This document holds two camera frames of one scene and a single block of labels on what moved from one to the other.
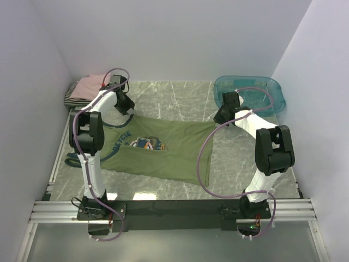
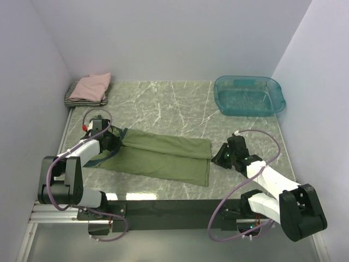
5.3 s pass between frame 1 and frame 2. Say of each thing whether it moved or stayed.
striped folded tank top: stayed
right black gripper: moved
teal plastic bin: stayed
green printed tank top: moved
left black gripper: moved
